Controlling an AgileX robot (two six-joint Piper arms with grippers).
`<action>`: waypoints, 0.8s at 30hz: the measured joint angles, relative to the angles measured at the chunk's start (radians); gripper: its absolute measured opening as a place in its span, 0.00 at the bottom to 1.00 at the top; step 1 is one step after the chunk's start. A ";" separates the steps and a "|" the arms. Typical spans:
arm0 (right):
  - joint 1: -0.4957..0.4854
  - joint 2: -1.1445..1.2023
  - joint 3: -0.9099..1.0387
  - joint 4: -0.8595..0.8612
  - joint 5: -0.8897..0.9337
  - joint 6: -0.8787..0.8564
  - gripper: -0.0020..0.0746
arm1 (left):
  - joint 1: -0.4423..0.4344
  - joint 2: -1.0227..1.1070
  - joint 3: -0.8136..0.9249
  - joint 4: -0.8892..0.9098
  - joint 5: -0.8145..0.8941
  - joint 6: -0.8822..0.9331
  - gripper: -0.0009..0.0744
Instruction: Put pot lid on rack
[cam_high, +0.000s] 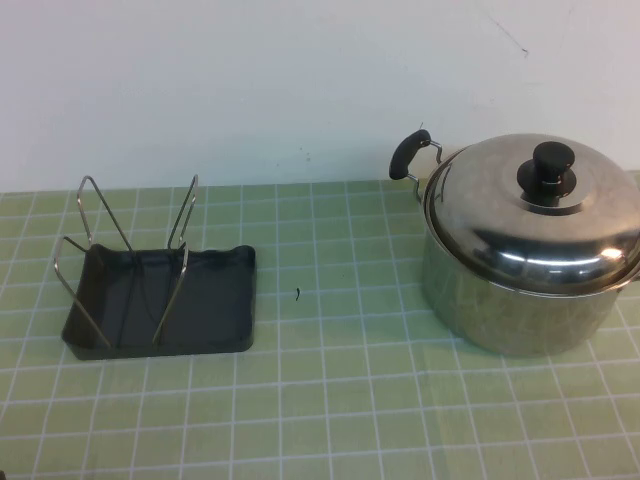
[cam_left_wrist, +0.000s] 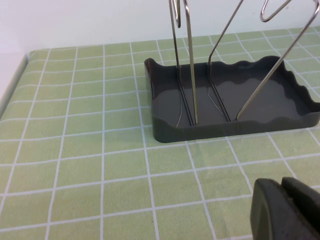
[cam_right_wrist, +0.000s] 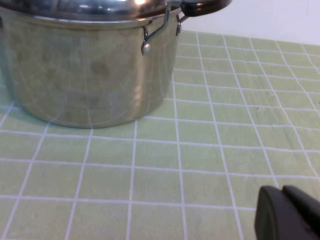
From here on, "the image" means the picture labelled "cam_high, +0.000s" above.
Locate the black tray wire lid rack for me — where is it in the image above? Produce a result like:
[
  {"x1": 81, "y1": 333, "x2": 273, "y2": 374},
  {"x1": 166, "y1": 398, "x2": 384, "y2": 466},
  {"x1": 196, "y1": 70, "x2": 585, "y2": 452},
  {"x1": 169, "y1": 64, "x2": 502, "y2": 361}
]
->
[{"x1": 52, "y1": 173, "x2": 258, "y2": 362}]

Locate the green checkered tablecloth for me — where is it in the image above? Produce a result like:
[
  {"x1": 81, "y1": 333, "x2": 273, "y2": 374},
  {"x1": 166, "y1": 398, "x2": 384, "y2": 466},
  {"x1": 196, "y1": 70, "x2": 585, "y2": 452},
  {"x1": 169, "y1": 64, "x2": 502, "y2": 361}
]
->
[{"x1": 0, "y1": 170, "x2": 640, "y2": 480}]

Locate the steel pot lid black knob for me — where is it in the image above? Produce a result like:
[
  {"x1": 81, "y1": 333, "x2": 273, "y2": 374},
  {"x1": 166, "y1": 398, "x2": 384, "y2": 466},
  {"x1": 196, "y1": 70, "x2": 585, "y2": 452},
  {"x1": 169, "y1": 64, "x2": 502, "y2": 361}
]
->
[{"x1": 424, "y1": 131, "x2": 640, "y2": 292}]

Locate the stainless steel cooking pot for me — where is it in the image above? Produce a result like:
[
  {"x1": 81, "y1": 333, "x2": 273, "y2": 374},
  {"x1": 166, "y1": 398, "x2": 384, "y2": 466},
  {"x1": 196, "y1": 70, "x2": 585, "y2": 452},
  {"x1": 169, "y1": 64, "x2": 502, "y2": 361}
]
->
[{"x1": 388, "y1": 128, "x2": 640, "y2": 359}]

